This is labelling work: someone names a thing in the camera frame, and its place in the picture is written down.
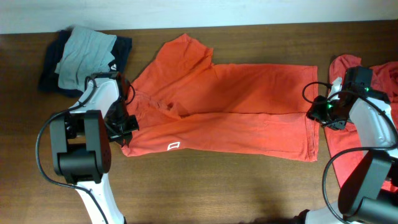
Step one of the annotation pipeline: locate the pink red t-shirt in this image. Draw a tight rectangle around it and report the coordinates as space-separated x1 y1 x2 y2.
325 54 397 186

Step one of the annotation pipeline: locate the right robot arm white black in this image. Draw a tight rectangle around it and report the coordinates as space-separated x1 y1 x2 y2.
305 66 397 224

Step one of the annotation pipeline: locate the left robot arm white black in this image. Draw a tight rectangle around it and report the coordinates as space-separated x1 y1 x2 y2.
49 72 139 223

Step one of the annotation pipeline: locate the grey folded garment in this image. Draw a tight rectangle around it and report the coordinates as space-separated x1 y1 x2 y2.
55 26 117 91

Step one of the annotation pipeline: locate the dark navy folded garment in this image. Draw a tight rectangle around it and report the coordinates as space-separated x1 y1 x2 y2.
38 30 132 98

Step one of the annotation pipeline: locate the orange printed t-shirt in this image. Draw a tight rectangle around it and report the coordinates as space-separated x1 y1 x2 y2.
121 35 319 162

